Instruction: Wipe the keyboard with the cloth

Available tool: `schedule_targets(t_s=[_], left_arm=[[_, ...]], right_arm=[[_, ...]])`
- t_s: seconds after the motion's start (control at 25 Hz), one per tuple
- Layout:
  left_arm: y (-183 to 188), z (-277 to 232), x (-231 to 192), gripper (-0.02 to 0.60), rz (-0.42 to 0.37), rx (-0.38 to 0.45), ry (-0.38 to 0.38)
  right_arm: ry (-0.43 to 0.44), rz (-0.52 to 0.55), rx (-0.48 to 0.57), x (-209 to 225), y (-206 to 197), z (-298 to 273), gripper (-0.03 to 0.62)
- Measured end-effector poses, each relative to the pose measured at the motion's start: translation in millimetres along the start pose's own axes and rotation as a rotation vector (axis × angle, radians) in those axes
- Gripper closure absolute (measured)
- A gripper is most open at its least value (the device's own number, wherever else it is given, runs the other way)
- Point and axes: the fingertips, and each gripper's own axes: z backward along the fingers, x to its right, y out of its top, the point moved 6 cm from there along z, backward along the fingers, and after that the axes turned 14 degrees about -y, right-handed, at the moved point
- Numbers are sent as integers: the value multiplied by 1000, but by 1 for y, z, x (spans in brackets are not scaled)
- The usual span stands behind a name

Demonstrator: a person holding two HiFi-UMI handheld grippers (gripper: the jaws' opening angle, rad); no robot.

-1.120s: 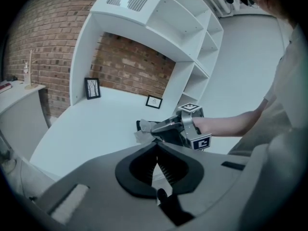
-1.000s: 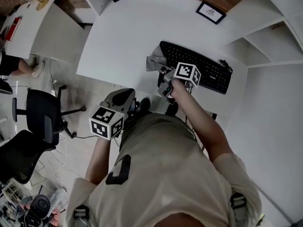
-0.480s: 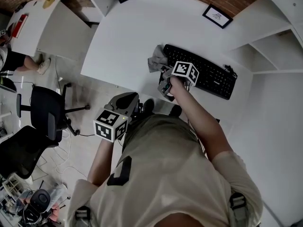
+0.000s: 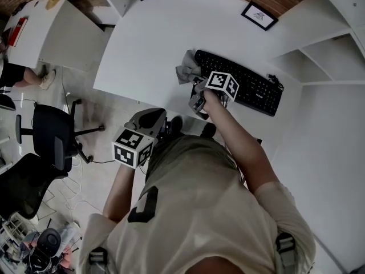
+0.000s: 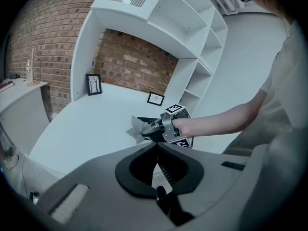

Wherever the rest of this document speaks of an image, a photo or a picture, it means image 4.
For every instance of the person's left forearm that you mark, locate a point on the person's left forearm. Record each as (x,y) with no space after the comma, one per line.
(119,193)

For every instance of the black mesh office chair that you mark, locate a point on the black mesh office chair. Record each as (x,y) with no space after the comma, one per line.
(22,187)

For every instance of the black office chair grey armrests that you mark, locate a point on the black office chair grey armrests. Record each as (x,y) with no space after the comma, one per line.
(51,130)

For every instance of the white side cabinet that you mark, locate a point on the white side cabinet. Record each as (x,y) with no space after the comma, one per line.
(37,24)

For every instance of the red book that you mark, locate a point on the red book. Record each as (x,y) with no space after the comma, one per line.
(17,31)

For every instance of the black keyboard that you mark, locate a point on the black keyboard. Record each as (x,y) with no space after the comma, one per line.
(251,90)

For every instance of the black frame small drawing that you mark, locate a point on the black frame small drawing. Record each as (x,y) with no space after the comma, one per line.
(259,16)

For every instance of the black device with screen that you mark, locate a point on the black device with screen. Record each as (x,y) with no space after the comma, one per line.
(164,128)

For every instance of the black round device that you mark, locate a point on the black round device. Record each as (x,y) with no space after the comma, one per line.
(48,240)

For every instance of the grey cloth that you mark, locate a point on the grey cloth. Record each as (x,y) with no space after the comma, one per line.
(186,67)

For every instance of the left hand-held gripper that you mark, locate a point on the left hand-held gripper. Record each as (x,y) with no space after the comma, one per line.
(128,150)

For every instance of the beige t-shirt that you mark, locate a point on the beige t-shirt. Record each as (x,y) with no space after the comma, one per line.
(199,210)

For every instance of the white desk with hutch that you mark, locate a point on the white desk with hutch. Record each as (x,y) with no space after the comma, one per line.
(322,58)

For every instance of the person's right forearm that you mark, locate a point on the person's right forearm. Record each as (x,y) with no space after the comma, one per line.
(242,147)

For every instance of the person's black shoe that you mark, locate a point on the person's black shoe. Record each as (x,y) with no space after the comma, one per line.
(176,125)
(208,130)

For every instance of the person's right black shoe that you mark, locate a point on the person's right black shoe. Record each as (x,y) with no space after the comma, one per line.
(208,130)

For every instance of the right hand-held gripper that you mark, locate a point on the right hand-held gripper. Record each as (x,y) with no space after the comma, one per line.
(222,83)

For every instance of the person's left black shoe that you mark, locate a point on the person's left black shoe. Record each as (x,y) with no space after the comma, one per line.
(176,125)

